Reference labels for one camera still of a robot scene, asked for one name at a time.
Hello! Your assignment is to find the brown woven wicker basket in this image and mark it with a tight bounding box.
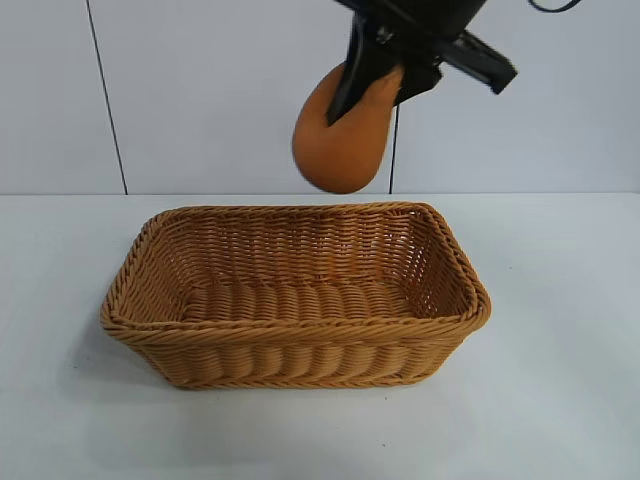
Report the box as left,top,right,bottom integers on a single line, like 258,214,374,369
99,200,494,391

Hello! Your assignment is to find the orange-brown bread roll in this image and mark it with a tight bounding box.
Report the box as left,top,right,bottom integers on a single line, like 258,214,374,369
292,62,404,195

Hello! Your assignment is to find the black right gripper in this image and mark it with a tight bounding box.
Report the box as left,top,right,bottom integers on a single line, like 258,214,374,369
325,0,519,127

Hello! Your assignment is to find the black cable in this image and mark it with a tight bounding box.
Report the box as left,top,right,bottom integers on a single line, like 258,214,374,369
528,0,577,14

